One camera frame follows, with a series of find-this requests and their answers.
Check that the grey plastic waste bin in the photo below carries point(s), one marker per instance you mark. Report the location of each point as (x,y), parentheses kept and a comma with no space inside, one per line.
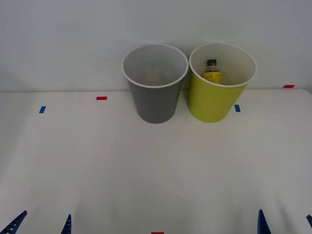
(156,102)

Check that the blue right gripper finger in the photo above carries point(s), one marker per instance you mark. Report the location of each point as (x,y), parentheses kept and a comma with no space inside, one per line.
(310,220)
(263,224)

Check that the yellow bottle with black cap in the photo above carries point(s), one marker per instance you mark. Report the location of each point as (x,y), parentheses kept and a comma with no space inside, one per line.
(213,74)

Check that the yellow-green plastic waste bin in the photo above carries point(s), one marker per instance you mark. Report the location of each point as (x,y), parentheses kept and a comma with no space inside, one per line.
(212,104)

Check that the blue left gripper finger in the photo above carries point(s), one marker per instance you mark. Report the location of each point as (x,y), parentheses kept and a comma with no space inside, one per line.
(13,223)
(67,225)

